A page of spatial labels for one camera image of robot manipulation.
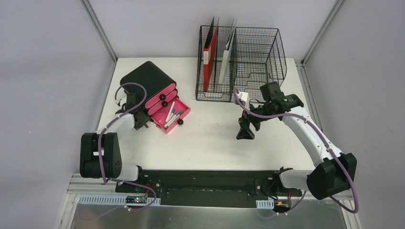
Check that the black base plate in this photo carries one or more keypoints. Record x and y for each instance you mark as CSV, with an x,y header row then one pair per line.
x,y
214,188

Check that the white cable duct left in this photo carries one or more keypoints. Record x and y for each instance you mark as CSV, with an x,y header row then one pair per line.
x,y
116,200

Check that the black wire mesh organizer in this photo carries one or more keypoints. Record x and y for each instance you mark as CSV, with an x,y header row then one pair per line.
x,y
257,57

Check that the white cable duct right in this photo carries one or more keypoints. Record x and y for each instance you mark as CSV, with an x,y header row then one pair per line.
x,y
265,204

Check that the white cable duct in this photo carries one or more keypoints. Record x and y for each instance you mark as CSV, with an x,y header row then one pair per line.
x,y
116,200
265,204

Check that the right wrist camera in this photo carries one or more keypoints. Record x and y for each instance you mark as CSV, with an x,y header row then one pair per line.
x,y
242,98

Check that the red notebook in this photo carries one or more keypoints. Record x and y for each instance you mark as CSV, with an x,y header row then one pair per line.
x,y
209,54

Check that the aluminium frame rail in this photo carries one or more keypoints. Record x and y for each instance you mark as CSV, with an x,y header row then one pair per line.
x,y
80,185

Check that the grey notebook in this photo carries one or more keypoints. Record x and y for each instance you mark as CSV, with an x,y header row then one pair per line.
x,y
227,52

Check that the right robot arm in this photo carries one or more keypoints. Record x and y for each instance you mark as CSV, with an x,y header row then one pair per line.
x,y
334,170

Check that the black pink drawer unit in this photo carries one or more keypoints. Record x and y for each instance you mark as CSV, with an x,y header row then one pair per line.
x,y
160,91

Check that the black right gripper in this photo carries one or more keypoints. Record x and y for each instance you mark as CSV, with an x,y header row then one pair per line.
x,y
245,131

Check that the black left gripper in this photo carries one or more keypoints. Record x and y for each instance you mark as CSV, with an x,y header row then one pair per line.
x,y
139,117

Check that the teal white pen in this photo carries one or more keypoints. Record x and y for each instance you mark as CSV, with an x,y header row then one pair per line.
x,y
174,118

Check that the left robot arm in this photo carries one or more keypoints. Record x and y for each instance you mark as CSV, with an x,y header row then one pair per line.
x,y
100,155

